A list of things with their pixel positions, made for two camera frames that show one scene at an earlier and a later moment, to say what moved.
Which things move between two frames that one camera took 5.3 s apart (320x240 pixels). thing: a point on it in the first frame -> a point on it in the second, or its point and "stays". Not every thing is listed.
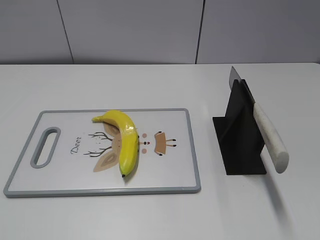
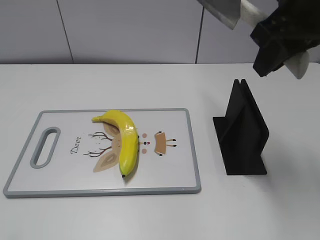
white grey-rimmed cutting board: (84, 160) stays
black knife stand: (241, 145) stays
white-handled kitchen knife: (275, 145) -> (229, 12)
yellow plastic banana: (129, 148) stays
